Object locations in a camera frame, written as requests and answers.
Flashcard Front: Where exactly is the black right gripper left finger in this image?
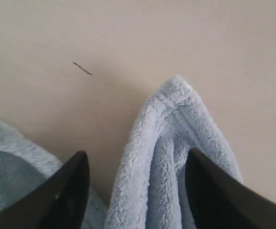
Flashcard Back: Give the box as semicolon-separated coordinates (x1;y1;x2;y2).
0;151;90;229

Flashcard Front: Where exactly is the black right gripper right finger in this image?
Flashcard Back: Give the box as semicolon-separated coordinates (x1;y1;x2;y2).
185;148;276;229

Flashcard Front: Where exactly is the light blue terry towel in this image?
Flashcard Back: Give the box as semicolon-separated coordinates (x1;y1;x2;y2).
0;77;243;229

